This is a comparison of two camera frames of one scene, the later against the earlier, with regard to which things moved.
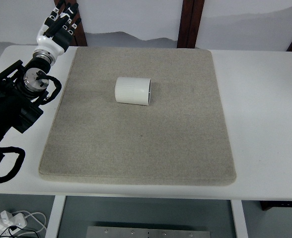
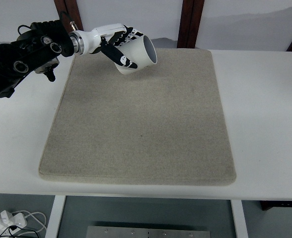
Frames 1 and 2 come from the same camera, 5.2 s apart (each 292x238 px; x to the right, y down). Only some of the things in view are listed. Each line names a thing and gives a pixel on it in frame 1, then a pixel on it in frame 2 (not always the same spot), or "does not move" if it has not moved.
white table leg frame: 58,203 does not move
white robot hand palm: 44,36 → 92,38
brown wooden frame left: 79,38 does not move
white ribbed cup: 135,90 → 141,51
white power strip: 6,224 does not move
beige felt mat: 180,138 does not move
